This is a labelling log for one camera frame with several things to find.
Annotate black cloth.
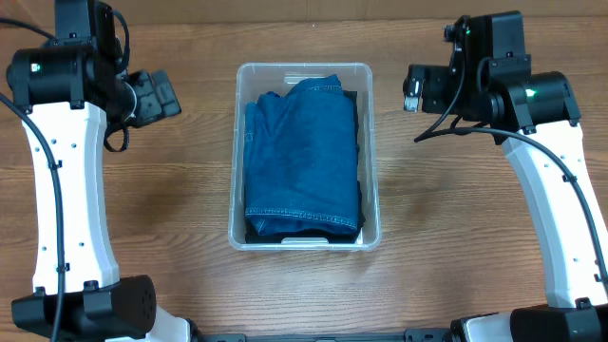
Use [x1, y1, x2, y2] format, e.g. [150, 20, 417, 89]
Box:
[343, 90, 360, 153]
[245, 182, 366, 244]

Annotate blue denim jeans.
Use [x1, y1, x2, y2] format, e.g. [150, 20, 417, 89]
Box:
[243, 75, 359, 229]

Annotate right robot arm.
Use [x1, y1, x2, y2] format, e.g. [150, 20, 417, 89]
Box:
[403, 10, 607, 342]

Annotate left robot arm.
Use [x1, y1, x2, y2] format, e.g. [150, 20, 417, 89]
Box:
[4, 0, 200, 341]

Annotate clear plastic storage bin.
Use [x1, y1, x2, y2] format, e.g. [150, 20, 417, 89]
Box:
[228, 62, 382, 252]

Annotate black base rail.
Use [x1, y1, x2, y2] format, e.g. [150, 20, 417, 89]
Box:
[194, 328, 450, 342]

